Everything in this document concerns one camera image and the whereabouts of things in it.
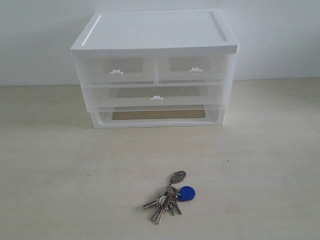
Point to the key bunch with blue tag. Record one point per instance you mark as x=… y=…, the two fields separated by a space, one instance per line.
x=168 y=201

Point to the white plastic drawer cabinet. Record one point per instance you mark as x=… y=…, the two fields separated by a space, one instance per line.
x=158 y=34

